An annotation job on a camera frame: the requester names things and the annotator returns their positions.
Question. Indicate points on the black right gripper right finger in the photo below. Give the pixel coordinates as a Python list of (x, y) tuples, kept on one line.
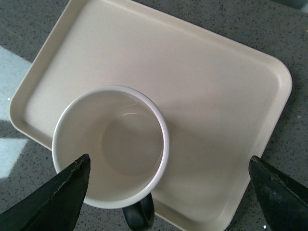
[(283, 200)]

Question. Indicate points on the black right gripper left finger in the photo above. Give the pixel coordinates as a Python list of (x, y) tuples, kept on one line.
[(55, 206)]

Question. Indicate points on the white smiley mug black handle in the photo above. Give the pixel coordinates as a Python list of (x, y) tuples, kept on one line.
[(127, 140)]

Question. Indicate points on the cream rectangular plastic tray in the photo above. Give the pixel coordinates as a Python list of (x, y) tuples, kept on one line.
[(221, 99)]

